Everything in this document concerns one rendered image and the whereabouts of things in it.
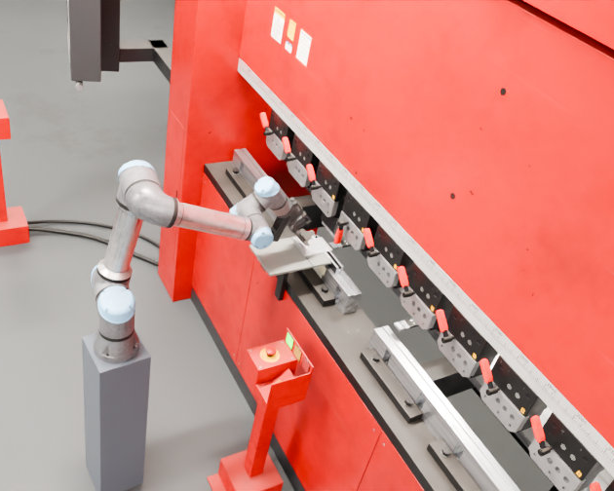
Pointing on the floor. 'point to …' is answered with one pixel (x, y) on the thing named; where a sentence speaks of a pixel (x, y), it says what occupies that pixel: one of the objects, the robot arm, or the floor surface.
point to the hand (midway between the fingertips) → (302, 240)
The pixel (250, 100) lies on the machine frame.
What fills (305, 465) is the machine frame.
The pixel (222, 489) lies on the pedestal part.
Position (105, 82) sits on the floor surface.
